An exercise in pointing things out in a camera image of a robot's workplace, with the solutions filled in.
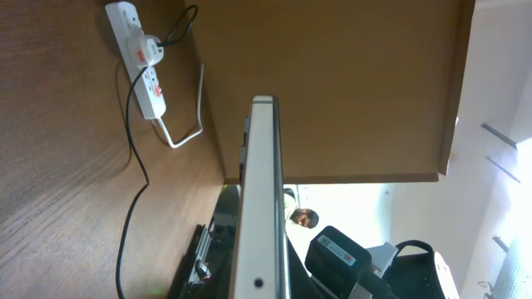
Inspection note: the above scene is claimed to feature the person in background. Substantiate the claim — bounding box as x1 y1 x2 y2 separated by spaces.
283 188 319 229

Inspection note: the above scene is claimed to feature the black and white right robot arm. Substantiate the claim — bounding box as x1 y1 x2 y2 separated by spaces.
288 226 460 299

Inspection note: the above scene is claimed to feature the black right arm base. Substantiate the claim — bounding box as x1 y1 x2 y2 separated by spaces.
165 184 242 299

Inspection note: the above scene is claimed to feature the brown wooden partition panel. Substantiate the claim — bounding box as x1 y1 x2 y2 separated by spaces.
193 0 475 184

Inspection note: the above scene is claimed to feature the white power strip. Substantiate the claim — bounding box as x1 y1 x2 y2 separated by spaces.
105 2 166 120

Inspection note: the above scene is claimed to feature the black USB charging cable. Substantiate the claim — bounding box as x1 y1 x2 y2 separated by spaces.
115 3 200 299

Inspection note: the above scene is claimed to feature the white power strip cord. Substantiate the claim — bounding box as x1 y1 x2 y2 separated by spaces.
155 62 205 150

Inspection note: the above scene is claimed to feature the white USB charger plug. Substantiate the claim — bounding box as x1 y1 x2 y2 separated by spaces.
126 35 164 68

